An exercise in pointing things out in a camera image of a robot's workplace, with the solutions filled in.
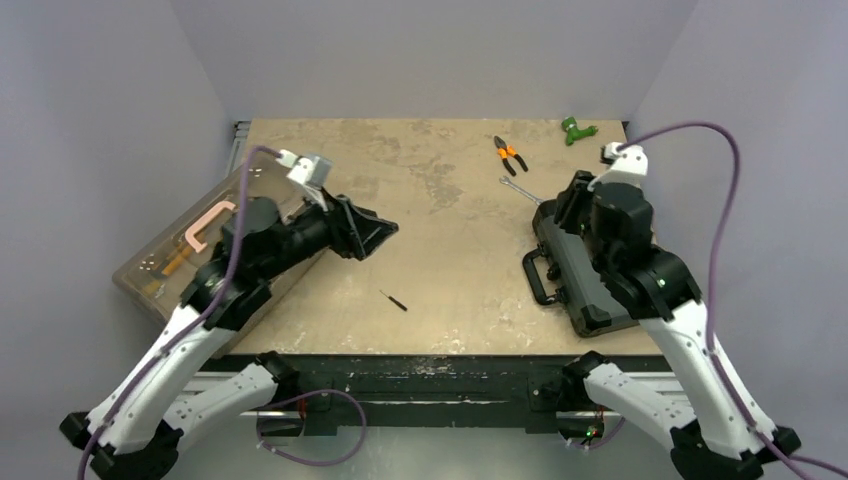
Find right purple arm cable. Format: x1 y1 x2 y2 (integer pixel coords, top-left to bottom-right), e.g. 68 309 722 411
566 121 848 480

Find aluminium frame rail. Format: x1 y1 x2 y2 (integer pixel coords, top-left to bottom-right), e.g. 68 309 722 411
119 370 740 480

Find small black screwdriver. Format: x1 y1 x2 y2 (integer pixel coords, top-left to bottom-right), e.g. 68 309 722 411
379 290 408 312

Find silver wrench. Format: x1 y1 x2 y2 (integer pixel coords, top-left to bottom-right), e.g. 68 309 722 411
499 176 544 205

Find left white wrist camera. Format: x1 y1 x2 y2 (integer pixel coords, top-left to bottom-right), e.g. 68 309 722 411
277 149 333 212

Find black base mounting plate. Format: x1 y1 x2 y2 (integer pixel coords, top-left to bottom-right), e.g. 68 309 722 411
211 354 687 439

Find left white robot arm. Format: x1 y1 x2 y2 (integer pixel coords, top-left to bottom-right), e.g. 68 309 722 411
60 195 399 479

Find translucent brown tool box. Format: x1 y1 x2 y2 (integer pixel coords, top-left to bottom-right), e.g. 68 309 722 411
112 155 305 327

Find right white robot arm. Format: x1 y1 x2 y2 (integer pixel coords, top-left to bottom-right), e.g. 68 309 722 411
554 171 801 479

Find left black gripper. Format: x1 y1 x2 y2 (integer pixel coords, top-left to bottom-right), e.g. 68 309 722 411
258 184 396 281

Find orange black pliers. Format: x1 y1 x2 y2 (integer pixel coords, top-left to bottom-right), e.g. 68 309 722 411
493 135 529 177

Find green plastic toy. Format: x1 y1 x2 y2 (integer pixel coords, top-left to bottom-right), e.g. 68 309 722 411
560 116 599 146

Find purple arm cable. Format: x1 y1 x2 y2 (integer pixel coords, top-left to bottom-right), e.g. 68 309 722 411
76 145 368 480
566 121 848 480

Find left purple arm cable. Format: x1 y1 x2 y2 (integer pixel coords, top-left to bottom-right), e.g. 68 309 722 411
76 145 368 480

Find black foam-lined poker case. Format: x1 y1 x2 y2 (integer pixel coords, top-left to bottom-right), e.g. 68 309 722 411
521 200 637 338

